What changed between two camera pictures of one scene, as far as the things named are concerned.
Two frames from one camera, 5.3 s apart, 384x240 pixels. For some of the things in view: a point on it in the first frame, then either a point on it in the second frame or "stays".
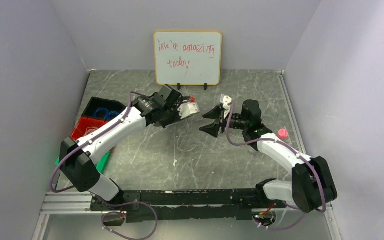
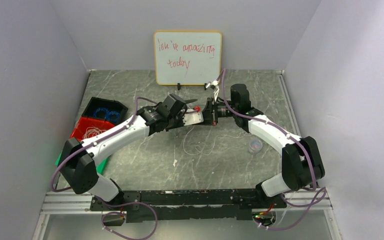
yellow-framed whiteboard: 188,57 stays
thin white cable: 197,145 to 214,143
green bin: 101,166 stays
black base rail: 187,205 stays
